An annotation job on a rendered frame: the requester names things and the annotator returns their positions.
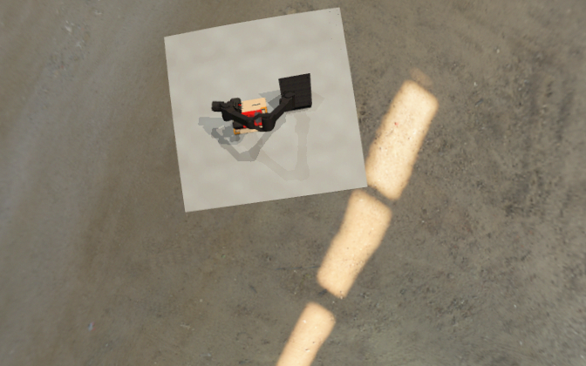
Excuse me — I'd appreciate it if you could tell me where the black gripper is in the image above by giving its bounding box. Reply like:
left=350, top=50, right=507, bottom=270
left=230, top=98, right=243, bottom=130

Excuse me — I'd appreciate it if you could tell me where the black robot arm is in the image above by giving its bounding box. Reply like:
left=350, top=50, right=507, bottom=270
left=211, top=91, right=296, bottom=132

